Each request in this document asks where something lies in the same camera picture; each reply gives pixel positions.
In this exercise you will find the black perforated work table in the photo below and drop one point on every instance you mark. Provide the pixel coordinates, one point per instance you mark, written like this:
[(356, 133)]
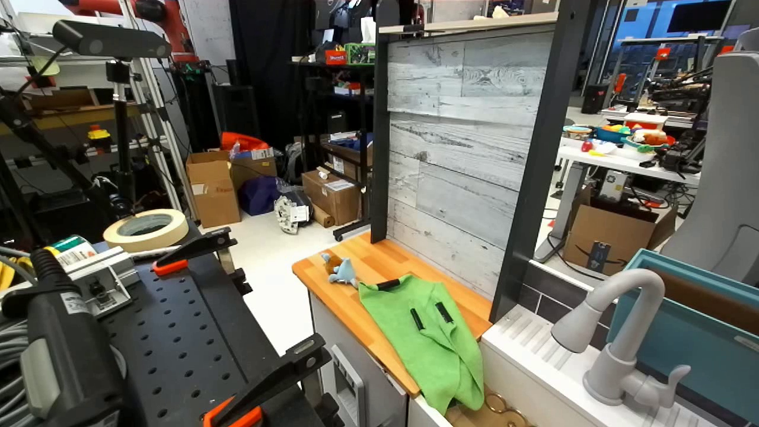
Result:
[(189, 343)]

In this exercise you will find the grey toy faucet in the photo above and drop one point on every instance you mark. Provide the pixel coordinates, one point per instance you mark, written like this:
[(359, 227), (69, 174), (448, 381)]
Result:
[(612, 378)]

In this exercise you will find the open cardboard box by shelf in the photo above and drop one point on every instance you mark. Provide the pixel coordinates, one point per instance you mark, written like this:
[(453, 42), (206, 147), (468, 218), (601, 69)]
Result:
[(335, 200)]

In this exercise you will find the teal storage bin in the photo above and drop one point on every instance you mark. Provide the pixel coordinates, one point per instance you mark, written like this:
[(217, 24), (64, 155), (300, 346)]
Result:
[(710, 323)]

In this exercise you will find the wooden play kitchen counter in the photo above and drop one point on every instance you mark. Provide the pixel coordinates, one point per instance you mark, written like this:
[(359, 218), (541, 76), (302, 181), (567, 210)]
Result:
[(366, 376)]

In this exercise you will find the black clamp with orange handle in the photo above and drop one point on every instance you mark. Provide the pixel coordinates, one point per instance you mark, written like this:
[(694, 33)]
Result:
[(179, 259)]

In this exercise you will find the white toy sink basin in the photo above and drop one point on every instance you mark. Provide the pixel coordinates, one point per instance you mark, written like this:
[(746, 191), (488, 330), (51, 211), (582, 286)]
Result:
[(541, 381)]

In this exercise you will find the cardboard box under white table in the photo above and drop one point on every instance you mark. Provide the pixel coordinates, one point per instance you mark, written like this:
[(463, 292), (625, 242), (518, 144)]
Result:
[(606, 237)]

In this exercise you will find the tall cardboard box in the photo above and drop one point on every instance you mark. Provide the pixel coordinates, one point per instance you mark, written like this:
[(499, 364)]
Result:
[(214, 195)]

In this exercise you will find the white table with toys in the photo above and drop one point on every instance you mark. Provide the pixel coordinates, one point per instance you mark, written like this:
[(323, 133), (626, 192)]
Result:
[(606, 155)]

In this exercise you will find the small blue plush toy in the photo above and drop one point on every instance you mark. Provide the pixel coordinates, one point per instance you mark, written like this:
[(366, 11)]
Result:
[(342, 274)]

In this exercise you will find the roll of masking tape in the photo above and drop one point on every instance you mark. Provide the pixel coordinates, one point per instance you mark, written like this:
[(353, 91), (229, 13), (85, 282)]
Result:
[(147, 231)]

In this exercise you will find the black camera on tripod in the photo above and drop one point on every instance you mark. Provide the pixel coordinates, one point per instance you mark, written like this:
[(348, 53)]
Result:
[(108, 42)]

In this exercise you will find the black metal shelf rack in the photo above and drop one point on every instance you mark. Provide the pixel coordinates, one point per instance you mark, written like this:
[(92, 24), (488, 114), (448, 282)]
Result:
[(337, 83)]

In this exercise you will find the grey wood backsplash panel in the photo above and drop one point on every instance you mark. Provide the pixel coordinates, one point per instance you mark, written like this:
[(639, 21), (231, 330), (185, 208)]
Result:
[(468, 122)]

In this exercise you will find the green cloth with black straps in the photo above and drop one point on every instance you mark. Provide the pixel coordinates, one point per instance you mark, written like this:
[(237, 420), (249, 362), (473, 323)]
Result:
[(429, 337)]

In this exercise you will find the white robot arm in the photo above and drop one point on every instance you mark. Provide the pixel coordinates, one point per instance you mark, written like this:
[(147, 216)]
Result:
[(721, 229)]

